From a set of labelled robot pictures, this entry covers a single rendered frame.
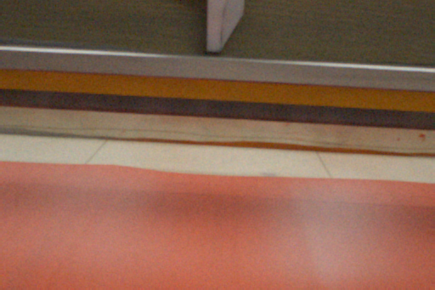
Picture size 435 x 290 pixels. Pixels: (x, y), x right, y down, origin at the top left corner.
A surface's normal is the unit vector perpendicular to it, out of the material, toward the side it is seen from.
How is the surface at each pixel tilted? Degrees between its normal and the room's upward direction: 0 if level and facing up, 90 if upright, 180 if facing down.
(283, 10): 89
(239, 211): 0
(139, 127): 90
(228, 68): 89
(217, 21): 117
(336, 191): 0
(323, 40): 89
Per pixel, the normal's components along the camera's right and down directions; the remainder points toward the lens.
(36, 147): 0.04, -0.95
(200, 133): -0.04, 0.29
